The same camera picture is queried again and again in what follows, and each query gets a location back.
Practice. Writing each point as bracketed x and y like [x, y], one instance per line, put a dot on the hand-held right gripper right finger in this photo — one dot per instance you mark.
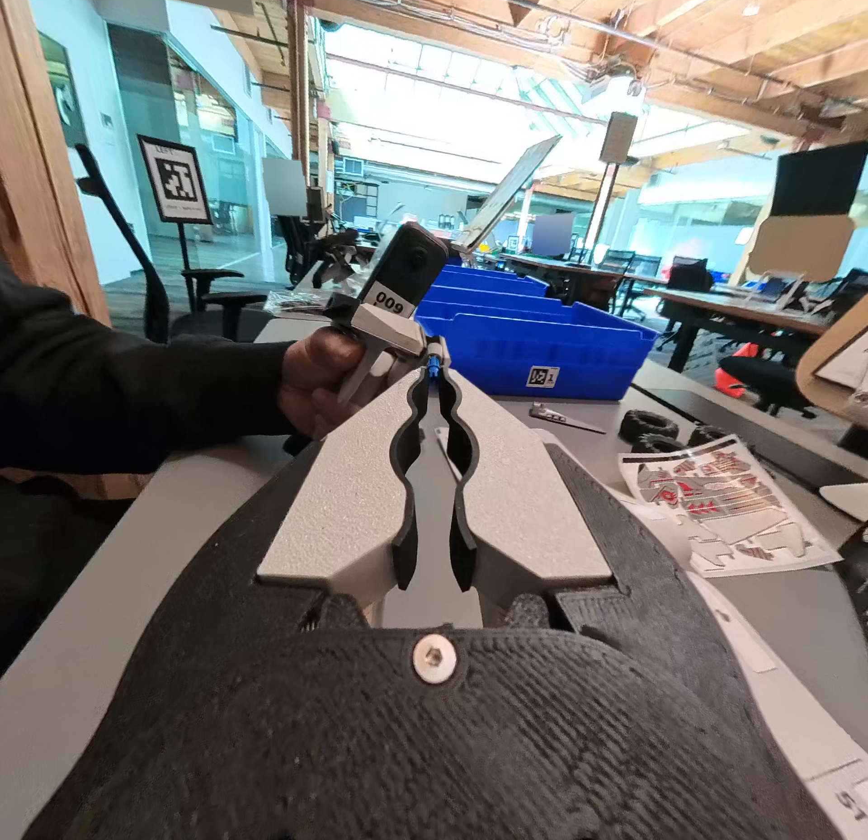
[529, 508]

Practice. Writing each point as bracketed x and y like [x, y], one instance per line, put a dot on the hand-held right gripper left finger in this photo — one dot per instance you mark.
[339, 501]

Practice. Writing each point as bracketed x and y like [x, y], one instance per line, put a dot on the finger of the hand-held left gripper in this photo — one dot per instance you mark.
[390, 331]
[439, 353]

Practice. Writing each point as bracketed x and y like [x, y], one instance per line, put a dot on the small blue pin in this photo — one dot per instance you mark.
[431, 366]

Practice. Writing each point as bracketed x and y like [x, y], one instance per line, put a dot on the person's left forearm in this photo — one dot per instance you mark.
[135, 379]

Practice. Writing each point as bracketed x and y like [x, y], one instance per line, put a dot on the grey desk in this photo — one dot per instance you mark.
[81, 630]

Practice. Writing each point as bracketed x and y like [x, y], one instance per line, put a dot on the person's left hand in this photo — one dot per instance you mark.
[315, 379]

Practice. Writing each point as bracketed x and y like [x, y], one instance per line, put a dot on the blue plastic bin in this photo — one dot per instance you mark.
[495, 280]
[488, 305]

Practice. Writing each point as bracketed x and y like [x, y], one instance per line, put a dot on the small grey toothed tool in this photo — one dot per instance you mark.
[559, 416]

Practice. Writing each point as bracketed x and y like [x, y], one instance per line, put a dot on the clear bag of parts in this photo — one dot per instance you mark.
[295, 302]

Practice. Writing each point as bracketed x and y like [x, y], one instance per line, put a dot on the blue bin with tag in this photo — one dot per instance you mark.
[542, 352]

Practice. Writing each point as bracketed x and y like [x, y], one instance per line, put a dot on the tilted white board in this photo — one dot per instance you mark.
[508, 192]

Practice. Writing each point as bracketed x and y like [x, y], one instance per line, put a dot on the black toy tire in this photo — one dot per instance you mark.
[647, 425]
[656, 445]
[709, 436]

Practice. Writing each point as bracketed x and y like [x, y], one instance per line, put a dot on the dark background table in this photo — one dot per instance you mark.
[563, 267]

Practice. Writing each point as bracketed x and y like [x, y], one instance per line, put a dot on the red and grey sticker sheet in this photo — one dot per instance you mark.
[725, 508]

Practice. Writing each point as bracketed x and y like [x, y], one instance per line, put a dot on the black high-back office chair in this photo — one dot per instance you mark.
[159, 297]

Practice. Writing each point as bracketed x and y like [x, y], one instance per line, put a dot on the marker sign on stand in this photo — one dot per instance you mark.
[180, 179]

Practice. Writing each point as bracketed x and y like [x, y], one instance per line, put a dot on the grey sign on pole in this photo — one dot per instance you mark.
[618, 138]

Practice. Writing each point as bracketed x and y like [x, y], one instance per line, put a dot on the orange and black chair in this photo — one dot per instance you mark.
[759, 379]

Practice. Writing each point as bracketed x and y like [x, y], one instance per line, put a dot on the long wooden table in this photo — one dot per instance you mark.
[739, 308]

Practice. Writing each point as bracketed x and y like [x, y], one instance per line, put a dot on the person's torso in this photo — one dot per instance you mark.
[47, 569]

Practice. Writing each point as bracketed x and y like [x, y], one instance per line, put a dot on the white curved plate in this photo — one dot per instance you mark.
[847, 501]

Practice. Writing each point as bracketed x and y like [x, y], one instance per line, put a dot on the wooden instruction board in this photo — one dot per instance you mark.
[834, 372]

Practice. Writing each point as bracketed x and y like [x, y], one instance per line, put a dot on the cardboard panel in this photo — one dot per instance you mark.
[800, 246]

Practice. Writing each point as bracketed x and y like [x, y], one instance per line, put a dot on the wooden pillar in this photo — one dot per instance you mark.
[41, 175]

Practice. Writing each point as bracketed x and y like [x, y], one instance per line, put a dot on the black panel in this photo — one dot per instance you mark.
[817, 179]

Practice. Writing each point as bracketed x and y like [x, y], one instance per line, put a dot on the black desk divider rail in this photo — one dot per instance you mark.
[780, 446]

